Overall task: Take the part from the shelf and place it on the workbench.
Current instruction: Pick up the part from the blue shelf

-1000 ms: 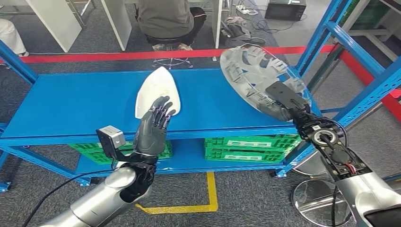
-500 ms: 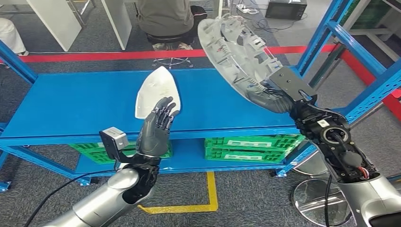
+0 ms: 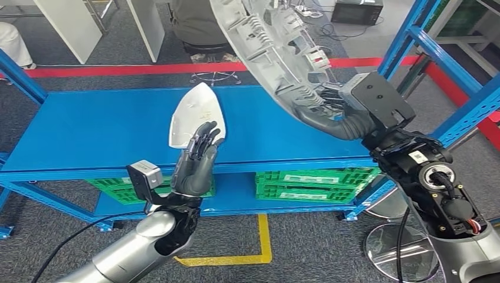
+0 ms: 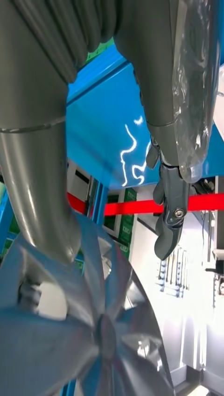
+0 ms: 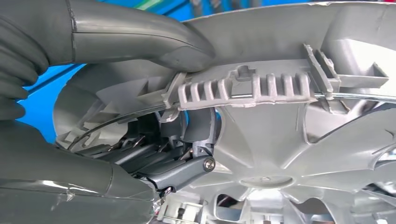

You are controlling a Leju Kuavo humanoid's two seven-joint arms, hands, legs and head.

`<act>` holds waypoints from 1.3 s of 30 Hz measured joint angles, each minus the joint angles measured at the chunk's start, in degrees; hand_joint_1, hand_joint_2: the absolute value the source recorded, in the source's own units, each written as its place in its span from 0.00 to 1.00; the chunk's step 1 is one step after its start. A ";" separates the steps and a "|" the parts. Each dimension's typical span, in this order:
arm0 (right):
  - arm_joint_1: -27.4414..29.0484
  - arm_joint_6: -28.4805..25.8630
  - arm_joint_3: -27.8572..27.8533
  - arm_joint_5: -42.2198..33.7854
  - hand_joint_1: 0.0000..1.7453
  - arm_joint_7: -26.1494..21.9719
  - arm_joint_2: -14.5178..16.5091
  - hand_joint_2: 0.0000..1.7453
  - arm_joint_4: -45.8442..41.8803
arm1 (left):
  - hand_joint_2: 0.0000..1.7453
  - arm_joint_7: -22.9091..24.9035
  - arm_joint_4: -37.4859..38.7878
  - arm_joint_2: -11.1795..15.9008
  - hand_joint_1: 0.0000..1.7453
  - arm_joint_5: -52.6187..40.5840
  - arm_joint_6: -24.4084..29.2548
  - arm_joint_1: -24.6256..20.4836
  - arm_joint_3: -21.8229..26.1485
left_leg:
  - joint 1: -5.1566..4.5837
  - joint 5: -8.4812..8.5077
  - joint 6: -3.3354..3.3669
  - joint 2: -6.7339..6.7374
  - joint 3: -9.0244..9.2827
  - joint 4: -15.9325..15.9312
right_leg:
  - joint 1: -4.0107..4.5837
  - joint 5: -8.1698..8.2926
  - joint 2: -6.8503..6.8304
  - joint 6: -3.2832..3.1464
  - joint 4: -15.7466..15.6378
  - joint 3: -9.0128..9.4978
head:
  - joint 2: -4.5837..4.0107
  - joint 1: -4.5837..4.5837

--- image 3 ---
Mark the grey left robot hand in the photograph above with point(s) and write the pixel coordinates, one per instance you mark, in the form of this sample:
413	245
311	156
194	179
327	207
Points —
195	172

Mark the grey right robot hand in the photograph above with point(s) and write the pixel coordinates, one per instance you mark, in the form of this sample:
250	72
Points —
347	131

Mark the grey plastic wheel hubcap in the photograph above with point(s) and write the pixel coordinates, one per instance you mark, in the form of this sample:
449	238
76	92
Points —
265	47

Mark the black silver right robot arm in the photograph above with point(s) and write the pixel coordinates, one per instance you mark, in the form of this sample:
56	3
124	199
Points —
429	183

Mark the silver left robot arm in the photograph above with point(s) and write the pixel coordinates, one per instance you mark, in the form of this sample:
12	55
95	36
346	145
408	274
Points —
129	254

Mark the white triangular plastic part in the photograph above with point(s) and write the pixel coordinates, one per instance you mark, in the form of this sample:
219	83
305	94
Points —
195	109

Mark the blue metal shelf rack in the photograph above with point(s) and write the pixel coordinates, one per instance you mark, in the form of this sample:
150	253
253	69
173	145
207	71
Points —
6	231
97	125

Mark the green folding plastic crate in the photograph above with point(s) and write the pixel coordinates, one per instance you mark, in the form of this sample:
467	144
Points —
304	194
113	183
312	177
129	197

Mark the yellow angled floor tape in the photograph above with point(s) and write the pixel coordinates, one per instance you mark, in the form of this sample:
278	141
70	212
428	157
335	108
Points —
265	242

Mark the black appliance box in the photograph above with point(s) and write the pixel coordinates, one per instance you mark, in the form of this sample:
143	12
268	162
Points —
357	11

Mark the black office stool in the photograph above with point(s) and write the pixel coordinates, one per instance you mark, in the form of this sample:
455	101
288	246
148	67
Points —
207	48

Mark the white power strip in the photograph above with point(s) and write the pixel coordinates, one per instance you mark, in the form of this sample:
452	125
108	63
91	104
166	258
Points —
308	11

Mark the red floor tape line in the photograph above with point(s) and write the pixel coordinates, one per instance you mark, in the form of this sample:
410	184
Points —
117	70

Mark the person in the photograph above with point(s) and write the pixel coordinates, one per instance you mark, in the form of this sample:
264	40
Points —
13	43
195	19

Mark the white desk panel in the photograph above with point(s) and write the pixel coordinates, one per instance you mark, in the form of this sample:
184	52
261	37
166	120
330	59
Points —
70	27
146	27

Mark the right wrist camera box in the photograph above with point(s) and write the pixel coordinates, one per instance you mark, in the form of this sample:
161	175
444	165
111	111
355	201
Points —
379	97

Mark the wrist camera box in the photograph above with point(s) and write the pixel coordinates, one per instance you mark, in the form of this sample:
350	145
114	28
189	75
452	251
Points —
379	97
144	179

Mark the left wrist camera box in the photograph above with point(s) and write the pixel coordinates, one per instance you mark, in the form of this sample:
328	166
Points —
144	179

